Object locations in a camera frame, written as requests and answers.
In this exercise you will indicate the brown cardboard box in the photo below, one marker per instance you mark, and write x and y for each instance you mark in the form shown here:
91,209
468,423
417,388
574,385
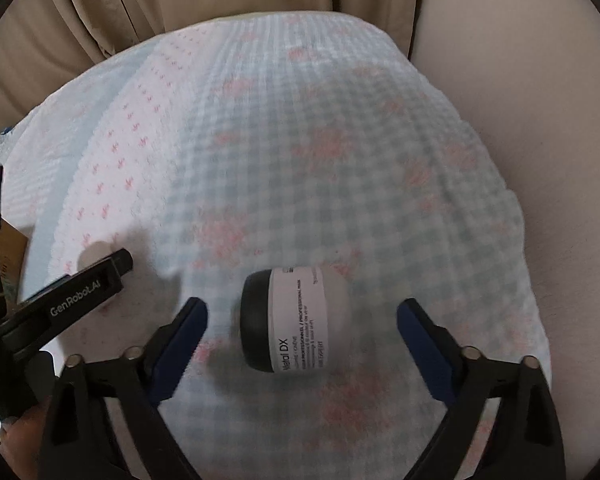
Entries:
14,260

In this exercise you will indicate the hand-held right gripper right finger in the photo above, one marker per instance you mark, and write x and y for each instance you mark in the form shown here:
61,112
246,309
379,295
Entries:
425,347

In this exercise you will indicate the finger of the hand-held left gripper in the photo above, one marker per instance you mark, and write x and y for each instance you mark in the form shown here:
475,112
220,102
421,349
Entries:
75,300

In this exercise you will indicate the person's left forearm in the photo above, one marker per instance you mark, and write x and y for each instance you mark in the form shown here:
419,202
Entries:
25,435

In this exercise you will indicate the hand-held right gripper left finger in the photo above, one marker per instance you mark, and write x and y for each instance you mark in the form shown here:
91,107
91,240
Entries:
177,350

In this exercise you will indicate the white jar with black lid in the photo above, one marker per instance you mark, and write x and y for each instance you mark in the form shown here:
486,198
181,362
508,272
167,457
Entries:
300,320

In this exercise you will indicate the printed checked bed sheet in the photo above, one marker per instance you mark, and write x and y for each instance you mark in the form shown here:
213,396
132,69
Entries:
290,160

